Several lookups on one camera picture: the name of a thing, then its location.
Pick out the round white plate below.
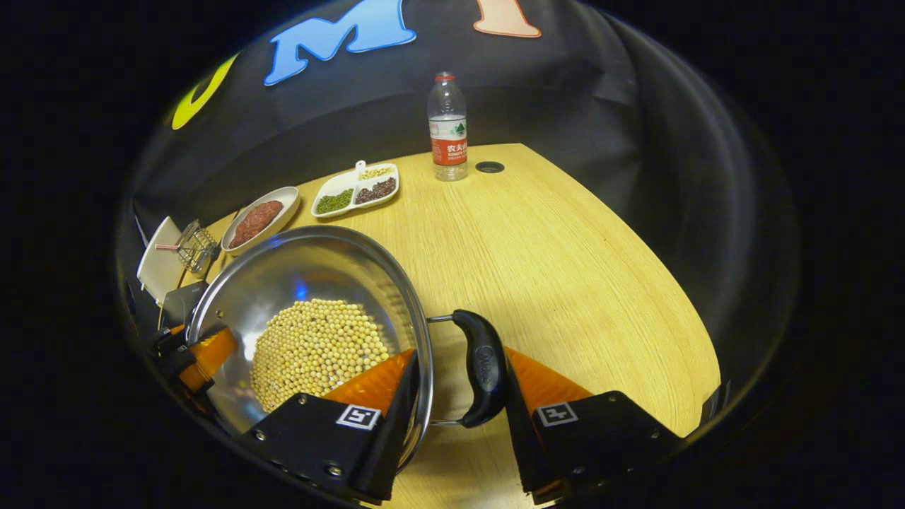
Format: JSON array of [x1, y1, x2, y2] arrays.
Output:
[[221, 186, 300, 257]]

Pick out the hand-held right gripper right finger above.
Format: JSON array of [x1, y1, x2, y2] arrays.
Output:
[[503, 346, 687, 504]]

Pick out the black backdrop cloth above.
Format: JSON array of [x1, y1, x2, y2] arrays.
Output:
[[117, 0, 800, 425]]

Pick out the white divided dish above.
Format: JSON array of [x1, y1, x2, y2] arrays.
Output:
[[311, 160, 400, 220]]

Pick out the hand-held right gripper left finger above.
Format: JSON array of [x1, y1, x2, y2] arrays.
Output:
[[237, 349, 421, 506]]

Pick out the pile of yellow soybeans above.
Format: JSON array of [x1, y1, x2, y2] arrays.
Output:
[[249, 298, 391, 414]]

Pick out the white toaster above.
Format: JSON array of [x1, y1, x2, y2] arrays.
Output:
[[136, 216, 186, 306]]

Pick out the pile of dark red beans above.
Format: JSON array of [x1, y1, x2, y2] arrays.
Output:
[[355, 177, 397, 205]]

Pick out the metal wire basket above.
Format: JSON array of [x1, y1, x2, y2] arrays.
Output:
[[173, 219, 218, 275]]

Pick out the pile of green beans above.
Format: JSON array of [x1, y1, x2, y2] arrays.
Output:
[[315, 188, 354, 215]]

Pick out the stainless steel pot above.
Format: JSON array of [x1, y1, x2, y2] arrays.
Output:
[[185, 225, 510, 473]]

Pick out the clear bottle with red label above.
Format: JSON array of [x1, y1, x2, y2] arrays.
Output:
[[427, 71, 469, 182]]

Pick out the red raw meat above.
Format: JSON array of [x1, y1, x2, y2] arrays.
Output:
[[228, 200, 284, 250]]

